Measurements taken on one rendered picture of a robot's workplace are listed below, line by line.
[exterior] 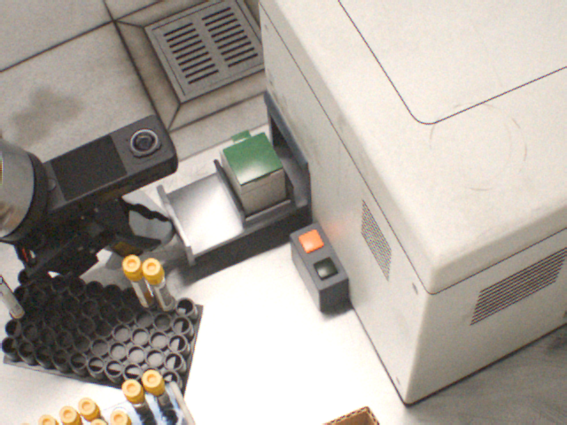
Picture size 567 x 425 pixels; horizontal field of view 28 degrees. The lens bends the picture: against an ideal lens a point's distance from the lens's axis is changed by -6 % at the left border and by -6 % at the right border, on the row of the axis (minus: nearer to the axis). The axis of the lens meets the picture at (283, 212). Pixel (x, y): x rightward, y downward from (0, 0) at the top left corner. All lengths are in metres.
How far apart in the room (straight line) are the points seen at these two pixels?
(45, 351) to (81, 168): 0.21
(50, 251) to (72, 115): 1.30
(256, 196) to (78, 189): 0.18
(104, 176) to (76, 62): 1.40
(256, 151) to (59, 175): 0.18
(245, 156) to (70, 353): 0.23
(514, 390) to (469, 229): 0.31
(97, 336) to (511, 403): 0.37
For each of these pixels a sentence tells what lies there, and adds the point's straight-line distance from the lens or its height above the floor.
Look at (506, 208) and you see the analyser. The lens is 0.75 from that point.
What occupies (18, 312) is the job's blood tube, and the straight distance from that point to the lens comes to 1.03.
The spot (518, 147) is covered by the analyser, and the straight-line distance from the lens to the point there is 0.77.
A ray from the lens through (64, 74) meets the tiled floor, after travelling 2.27.
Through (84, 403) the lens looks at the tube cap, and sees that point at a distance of 0.91.
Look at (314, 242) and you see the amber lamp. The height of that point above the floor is 0.93.
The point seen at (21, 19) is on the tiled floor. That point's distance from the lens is 2.38.
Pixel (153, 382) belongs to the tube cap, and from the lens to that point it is 0.90.
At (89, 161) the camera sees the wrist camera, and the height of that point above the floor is 1.07.
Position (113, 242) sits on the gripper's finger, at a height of 1.01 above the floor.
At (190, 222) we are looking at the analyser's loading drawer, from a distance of 1.03.
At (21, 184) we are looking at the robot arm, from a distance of 0.84.
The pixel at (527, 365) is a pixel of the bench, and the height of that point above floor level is 0.88.
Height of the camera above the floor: 1.84
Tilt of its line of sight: 63 degrees down
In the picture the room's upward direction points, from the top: 5 degrees counter-clockwise
